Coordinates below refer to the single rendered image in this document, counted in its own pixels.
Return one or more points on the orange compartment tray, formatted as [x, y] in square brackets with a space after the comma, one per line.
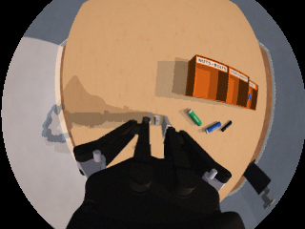
[218, 81]

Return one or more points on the green aa battery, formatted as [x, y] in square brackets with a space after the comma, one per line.
[194, 117]

